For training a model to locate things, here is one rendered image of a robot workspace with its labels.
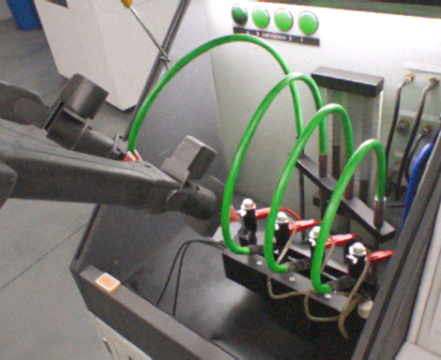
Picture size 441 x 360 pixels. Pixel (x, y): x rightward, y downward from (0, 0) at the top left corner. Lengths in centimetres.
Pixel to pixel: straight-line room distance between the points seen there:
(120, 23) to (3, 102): 292
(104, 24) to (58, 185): 316
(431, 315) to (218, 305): 49
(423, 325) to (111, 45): 320
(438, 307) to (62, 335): 180
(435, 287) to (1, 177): 65
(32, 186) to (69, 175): 5
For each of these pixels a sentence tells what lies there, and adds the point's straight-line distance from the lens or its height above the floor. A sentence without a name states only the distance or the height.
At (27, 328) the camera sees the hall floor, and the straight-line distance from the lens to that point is 244.
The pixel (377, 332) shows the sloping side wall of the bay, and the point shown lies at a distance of 77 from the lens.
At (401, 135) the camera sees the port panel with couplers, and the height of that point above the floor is 117.
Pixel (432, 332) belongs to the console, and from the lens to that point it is 87.
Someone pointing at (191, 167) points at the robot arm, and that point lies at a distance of 78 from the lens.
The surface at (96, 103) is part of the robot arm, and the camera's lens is 86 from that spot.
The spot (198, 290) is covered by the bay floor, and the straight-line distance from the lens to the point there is 117.
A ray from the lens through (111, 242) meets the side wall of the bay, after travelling 116.
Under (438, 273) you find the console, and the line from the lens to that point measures 81.
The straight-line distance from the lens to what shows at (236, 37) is 88.
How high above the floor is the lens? 170
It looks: 35 degrees down
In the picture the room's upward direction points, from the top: 9 degrees counter-clockwise
